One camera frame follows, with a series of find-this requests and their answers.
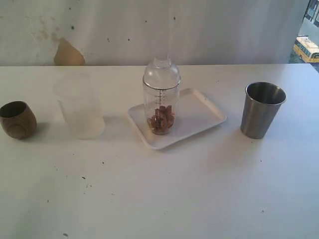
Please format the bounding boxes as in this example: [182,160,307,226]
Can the clear plastic shaker cup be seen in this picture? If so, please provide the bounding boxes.
[143,83,180,136]

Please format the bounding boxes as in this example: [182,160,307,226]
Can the stainless steel cup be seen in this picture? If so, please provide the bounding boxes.
[240,82,287,139]

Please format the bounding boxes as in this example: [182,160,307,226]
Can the clear dome shaker lid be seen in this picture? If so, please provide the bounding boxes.
[143,58,181,90]

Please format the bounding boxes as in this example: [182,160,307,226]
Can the brown contents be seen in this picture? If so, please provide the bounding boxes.
[147,105,175,135]

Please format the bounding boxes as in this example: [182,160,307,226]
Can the brown wooden cup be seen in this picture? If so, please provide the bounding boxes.
[0,101,37,139]

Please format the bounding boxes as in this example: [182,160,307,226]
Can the translucent white plastic cup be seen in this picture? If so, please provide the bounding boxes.
[53,73,105,139]

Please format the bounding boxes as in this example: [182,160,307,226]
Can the white rectangular tray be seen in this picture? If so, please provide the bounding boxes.
[128,88,227,150]

